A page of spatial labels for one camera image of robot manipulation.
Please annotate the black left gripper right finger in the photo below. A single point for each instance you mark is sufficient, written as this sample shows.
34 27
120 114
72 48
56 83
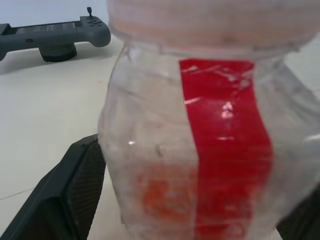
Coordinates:
305 220

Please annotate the black round stand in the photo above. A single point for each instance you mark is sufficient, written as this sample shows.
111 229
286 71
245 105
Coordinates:
58 53

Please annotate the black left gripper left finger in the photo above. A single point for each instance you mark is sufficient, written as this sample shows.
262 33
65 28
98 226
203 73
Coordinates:
50 200

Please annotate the clear plastic bottle red label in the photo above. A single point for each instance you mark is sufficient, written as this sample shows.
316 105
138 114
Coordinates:
225 125

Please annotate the grey handheld controller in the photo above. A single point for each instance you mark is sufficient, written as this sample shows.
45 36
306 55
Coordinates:
50 32

